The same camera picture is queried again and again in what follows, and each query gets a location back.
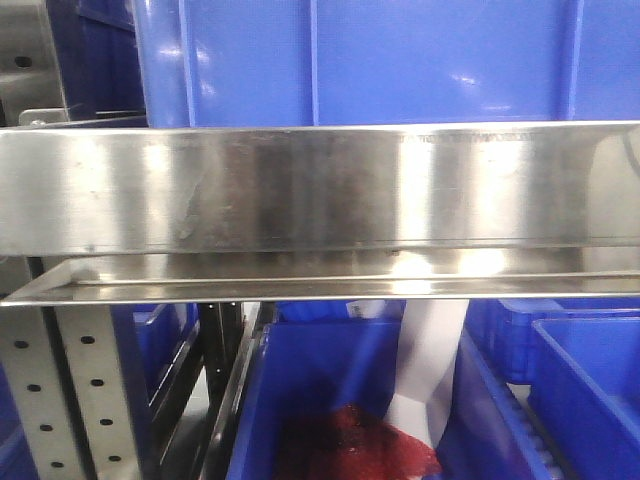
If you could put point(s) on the blue bin far right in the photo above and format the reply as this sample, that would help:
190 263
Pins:
585 391

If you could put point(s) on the blue bin lower left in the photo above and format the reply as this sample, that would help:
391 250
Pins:
160 330

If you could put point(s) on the black perforated rear post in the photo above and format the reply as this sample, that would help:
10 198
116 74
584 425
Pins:
221 330

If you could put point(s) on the perforated steel upright post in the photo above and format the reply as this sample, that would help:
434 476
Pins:
75 376

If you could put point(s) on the tilted blue bin behind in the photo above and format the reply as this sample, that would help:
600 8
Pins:
340 310

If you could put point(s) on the blue bin upper right shelf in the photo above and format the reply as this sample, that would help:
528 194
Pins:
303 63

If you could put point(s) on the blue bin with red cloth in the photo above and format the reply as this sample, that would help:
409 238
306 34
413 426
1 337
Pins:
316 368

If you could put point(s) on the blue bin shelf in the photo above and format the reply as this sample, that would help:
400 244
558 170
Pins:
303 63
97 57

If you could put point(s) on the blue bin upper left shelf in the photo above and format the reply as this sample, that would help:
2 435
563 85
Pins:
97 57

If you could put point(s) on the red mesh cloth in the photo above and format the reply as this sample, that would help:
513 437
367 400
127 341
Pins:
350 443

